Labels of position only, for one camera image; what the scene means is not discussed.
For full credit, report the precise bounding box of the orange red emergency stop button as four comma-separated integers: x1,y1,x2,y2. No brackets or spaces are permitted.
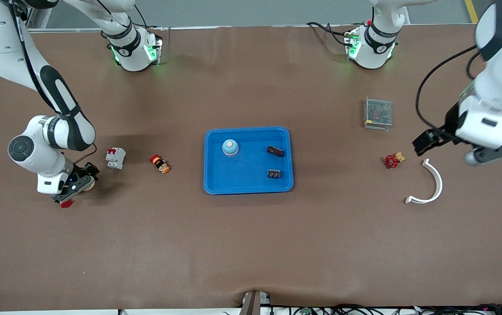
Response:
150,154,171,175

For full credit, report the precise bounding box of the blue plastic tray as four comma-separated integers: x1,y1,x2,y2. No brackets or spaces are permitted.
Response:
203,126,294,195

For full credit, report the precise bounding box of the metal mesh power supply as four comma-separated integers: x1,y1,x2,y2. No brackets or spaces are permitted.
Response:
363,98,393,131

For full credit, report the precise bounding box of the white circuit breaker red switch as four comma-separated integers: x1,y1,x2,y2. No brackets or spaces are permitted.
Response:
105,147,126,170

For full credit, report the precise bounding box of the black cable bundle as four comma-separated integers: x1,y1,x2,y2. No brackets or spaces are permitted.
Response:
273,303,502,315

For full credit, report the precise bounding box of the red valve handwheel brass fitting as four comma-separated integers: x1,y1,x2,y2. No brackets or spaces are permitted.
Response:
384,152,406,170

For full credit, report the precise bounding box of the white curved plastic piece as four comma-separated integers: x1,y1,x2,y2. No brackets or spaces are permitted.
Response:
404,158,443,205

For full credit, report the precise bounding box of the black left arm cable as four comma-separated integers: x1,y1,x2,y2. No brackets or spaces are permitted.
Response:
415,44,481,132

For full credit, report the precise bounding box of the grey metal table bracket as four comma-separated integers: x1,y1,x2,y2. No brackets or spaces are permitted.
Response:
239,290,272,315

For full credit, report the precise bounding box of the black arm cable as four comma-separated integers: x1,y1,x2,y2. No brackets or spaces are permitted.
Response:
415,44,481,132
73,143,98,165

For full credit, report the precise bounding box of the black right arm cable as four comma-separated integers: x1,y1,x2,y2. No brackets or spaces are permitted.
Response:
73,143,98,165

